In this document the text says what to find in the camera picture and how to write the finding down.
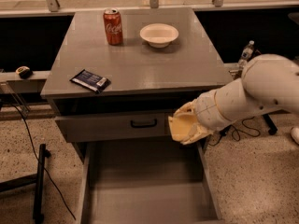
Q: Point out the black stand leg right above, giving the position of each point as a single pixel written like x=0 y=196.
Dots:
x=272 y=127

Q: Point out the closed upper grey drawer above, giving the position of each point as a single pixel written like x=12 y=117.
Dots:
x=111 y=126

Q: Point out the black drawer handle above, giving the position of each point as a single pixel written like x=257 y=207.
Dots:
x=141 y=124

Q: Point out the white bowl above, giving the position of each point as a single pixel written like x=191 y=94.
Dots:
x=159 y=35

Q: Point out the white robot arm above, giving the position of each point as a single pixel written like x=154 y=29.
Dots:
x=268 y=83

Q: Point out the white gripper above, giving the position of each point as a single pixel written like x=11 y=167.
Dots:
x=206 y=110

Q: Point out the yellow sponge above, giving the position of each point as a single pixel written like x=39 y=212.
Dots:
x=183 y=127

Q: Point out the red cola can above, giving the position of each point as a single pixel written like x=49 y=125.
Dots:
x=113 y=26

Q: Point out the yellow black tape measure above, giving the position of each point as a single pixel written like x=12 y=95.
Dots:
x=24 y=72

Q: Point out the black metal stand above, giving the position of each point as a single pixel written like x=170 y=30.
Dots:
x=37 y=179

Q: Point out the grey drawer cabinet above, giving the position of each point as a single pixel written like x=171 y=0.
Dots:
x=143 y=78

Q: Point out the black power adapter with cable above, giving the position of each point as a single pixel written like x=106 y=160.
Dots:
x=236 y=133

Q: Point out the open grey drawer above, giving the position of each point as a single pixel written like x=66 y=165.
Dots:
x=146 y=181

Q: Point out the clear water bottle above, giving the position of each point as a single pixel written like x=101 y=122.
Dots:
x=246 y=54

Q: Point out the dark blue snack packet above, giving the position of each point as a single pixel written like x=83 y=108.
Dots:
x=91 y=81

